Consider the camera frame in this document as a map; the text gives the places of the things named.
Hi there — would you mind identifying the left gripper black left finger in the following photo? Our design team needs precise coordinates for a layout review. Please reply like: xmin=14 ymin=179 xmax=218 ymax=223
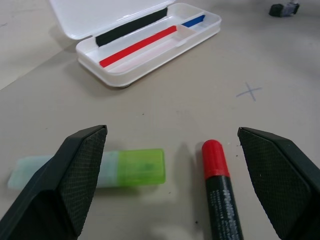
xmin=0 ymin=124 xmax=109 ymax=240

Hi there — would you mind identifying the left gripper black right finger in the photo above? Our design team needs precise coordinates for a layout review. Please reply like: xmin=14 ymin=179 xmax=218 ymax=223
xmin=236 ymin=126 xmax=320 ymax=240

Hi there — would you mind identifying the black marker with red cap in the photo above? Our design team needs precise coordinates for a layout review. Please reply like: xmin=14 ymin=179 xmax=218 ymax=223
xmin=201 ymin=139 xmax=245 ymax=240

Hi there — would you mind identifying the eraser with green sleeve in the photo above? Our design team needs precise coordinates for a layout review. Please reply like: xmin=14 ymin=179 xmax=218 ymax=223
xmin=7 ymin=148 xmax=166 ymax=190

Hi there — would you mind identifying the dark object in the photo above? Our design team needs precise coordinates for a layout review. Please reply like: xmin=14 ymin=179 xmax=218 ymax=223
xmin=268 ymin=0 xmax=301 ymax=18

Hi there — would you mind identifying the white plastic pencil case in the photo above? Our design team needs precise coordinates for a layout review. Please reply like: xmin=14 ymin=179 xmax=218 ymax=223
xmin=48 ymin=0 xmax=223 ymax=88

